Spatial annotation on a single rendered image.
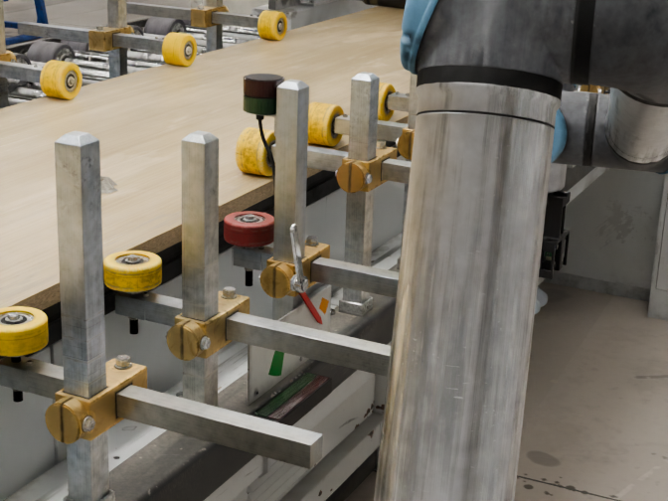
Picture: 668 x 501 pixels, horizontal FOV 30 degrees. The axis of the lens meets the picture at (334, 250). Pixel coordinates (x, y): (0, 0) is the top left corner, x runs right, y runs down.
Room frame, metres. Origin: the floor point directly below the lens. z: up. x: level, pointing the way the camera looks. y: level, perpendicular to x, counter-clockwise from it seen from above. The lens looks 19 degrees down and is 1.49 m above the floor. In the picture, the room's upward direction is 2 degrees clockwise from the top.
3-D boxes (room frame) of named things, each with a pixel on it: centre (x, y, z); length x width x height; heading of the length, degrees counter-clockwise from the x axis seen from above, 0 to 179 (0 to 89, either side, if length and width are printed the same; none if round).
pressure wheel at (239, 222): (1.83, 0.13, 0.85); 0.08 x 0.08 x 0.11
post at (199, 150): (1.53, 0.17, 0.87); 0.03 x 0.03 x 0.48; 65
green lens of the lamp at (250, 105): (1.78, 0.11, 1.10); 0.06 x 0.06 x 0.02
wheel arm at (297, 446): (1.32, 0.21, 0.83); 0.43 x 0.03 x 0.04; 65
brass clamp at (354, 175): (2.00, -0.05, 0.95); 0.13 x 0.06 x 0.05; 155
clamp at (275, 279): (1.78, 0.06, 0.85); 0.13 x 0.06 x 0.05; 155
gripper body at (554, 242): (1.64, -0.27, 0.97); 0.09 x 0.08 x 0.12; 65
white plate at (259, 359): (1.72, 0.06, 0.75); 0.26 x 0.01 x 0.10; 155
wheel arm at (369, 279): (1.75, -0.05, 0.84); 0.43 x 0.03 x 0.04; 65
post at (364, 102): (1.98, -0.04, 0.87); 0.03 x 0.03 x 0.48; 65
